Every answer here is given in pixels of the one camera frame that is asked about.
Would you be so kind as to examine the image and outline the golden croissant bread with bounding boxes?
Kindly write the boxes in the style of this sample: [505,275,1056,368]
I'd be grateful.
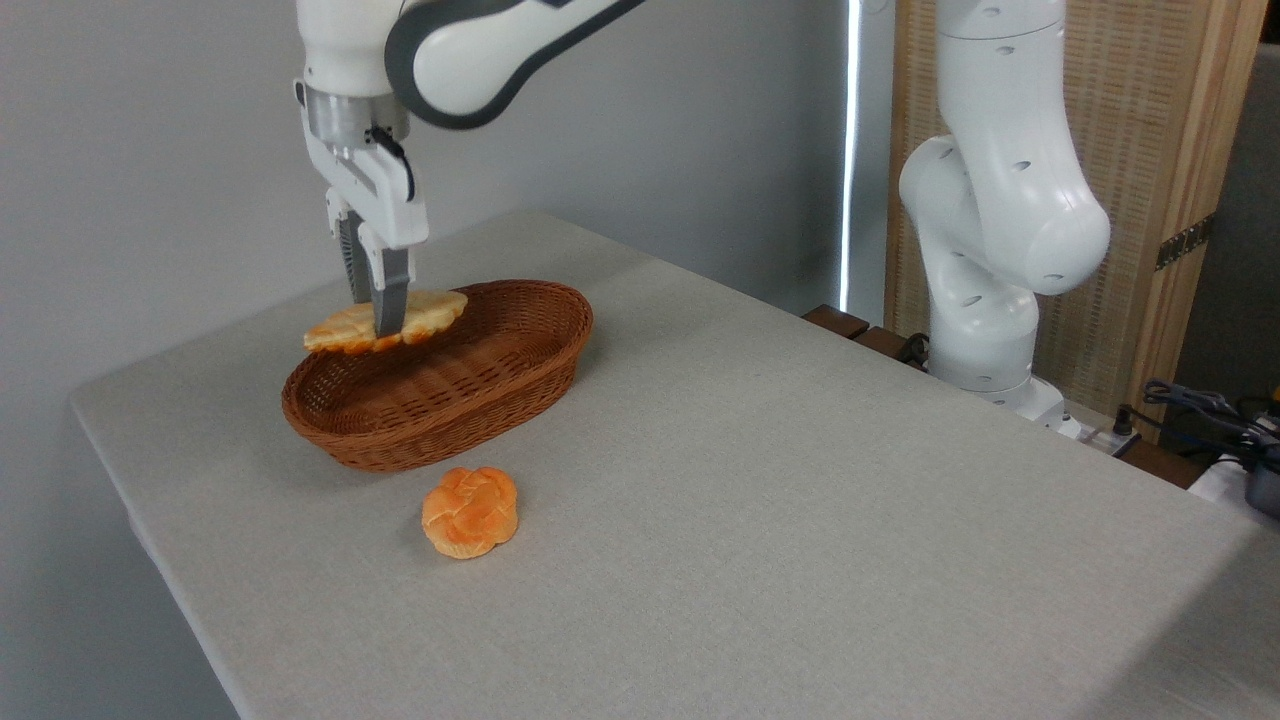
[303,288,470,357]

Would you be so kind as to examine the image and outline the brown wicker basket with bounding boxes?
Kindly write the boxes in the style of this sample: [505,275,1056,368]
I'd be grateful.
[281,279,595,473]

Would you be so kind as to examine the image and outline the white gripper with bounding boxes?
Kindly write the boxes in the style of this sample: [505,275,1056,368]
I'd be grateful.
[298,128,432,340]

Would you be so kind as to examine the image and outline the wooden rattan folding screen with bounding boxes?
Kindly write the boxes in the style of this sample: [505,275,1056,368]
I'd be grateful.
[884,0,1270,443]

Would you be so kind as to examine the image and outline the white power strip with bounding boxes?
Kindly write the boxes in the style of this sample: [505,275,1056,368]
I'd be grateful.
[1058,404,1143,458]

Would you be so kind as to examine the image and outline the orange braided bread bun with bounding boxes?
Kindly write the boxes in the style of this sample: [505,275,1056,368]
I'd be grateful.
[420,466,520,560]

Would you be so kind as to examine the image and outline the brass screen hinge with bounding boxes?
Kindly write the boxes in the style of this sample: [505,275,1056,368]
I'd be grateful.
[1155,212,1218,272]

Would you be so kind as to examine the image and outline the grey tablecloth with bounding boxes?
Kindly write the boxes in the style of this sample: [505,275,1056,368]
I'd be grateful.
[69,209,1280,720]

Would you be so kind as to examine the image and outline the bundle of black cables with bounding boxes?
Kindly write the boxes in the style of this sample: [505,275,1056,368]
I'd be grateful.
[1114,377,1280,471]

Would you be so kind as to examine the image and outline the dark brown wooden board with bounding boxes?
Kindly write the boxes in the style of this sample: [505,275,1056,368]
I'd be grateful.
[802,304,929,372]

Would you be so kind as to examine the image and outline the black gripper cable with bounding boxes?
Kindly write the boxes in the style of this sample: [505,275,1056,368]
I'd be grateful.
[367,123,417,202]

